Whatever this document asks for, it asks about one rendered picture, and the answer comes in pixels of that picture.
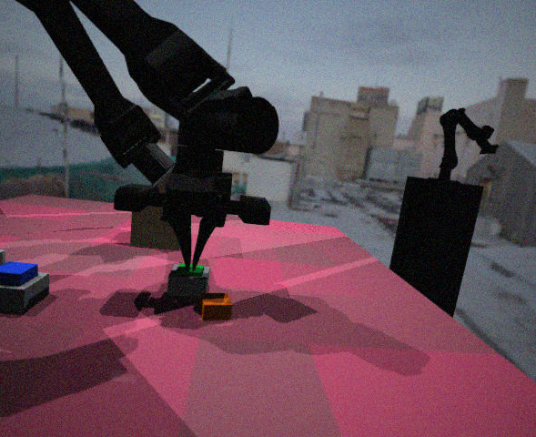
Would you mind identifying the blue button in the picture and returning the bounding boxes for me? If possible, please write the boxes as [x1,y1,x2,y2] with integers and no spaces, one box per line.
[0,261,49,313]

